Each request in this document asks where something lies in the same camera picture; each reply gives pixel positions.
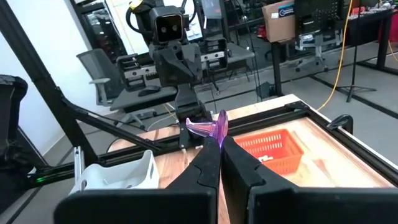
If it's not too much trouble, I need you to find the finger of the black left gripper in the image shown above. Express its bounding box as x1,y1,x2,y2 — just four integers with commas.
116,49,182,92
178,37,229,85

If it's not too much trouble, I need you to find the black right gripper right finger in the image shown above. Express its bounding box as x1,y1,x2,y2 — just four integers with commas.
221,136,398,224

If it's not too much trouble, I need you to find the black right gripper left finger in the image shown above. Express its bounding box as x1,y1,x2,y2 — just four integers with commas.
54,136,222,224

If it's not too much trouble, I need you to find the purple plastic spider ring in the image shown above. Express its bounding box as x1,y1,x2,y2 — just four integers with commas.
185,109,229,149

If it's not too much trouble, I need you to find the black computer mouse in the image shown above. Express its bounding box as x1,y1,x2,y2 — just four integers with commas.
138,85,162,97

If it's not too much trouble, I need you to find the grey desk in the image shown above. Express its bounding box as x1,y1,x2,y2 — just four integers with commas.
109,42,256,113

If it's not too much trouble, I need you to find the white plastic bin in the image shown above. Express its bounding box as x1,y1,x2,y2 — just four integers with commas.
68,149,160,195

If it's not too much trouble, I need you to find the grey office chair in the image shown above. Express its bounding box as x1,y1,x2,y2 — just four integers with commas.
76,48,158,131

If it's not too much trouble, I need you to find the black shelving rack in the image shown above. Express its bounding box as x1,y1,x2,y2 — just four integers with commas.
70,0,129,65

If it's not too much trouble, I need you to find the black metal table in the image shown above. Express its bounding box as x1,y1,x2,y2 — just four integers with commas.
270,9,396,97

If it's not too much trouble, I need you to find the orange slotted plastic basket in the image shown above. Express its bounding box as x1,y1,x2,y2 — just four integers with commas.
234,129,305,175

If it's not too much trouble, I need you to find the brown cardboard box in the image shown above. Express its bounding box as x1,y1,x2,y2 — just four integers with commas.
261,0,296,44

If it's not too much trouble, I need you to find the black diagonal beam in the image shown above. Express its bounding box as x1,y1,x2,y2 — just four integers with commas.
0,0,100,166

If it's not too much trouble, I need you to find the black mesh office chair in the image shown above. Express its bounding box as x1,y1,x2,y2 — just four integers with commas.
294,0,343,73

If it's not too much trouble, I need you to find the black tripod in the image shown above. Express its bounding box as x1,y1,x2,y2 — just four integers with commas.
337,0,377,103

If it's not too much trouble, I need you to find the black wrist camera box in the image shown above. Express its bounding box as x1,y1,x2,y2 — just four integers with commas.
150,5,185,44

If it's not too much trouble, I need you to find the silver metal bracket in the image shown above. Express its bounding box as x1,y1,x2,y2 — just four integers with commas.
73,146,85,184

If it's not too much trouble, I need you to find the black curved frame bracket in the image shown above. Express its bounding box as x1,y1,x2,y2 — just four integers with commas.
326,114,354,134

